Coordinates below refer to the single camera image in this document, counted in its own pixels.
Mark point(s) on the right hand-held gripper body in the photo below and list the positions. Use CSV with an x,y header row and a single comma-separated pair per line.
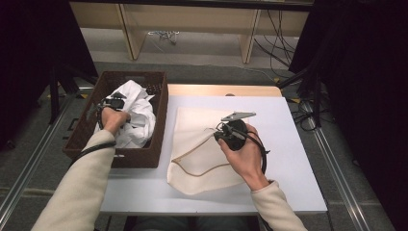
x,y
234,134

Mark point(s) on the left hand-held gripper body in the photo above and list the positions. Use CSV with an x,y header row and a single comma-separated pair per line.
x,y
115,102

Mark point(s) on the white shirt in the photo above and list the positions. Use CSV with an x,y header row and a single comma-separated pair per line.
x,y
141,115

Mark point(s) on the cream mesh laundry bag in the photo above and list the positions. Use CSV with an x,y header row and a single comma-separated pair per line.
x,y
195,134

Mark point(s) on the brown woven basket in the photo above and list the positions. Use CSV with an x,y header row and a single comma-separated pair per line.
x,y
154,128

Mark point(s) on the person's left hand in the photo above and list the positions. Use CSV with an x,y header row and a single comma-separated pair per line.
x,y
114,120

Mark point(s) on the person's right hand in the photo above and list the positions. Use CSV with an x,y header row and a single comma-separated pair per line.
x,y
251,160

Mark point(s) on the white board table cover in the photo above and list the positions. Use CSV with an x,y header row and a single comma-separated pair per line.
x,y
282,160

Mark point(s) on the black metal stand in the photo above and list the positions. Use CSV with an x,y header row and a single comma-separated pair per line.
x,y
317,96
54,96

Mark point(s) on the black curtain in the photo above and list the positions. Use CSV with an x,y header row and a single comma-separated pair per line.
x,y
369,80
29,64

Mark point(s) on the person's legs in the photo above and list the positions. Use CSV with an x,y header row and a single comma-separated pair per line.
x,y
192,224

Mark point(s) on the beige wooden desk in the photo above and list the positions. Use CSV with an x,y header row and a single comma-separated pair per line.
x,y
192,19

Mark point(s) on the metal floor rail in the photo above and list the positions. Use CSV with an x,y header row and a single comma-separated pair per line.
x,y
340,179
35,150

